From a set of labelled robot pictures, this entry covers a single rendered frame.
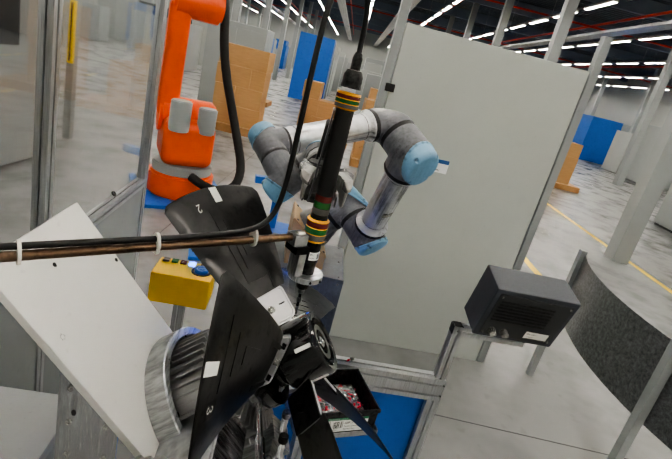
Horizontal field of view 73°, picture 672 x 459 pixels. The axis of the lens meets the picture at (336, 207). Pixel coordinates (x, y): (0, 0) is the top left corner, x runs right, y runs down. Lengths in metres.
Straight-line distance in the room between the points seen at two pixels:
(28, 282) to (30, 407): 0.53
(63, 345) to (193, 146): 4.06
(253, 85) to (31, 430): 8.03
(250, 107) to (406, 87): 6.43
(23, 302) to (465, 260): 2.64
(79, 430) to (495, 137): 2.48
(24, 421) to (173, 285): 0.42
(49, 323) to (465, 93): 2.39
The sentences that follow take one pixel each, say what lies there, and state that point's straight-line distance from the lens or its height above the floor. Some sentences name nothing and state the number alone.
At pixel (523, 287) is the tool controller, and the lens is 1.43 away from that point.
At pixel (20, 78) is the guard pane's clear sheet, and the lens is 1.31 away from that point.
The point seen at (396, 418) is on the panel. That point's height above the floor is 0.68.
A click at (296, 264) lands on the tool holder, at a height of 1.34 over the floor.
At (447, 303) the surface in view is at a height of 0.40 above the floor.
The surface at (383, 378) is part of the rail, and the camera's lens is 1.51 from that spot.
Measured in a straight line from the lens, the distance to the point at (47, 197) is 1.48.
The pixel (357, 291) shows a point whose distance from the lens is 2.99.
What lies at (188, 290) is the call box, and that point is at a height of 1.04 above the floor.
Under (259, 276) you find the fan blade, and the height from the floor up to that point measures 1.30.
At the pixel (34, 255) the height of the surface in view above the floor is 1.39.
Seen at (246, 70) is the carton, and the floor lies 1.19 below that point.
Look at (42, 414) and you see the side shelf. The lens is 1.24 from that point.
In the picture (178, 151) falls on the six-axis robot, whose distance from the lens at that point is 4.74.
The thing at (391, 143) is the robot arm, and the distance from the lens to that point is 1.29.
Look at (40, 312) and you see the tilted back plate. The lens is 0.77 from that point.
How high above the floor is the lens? 1.71
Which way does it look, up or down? 17 degrees down
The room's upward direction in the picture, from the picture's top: 14 degrees clockwise
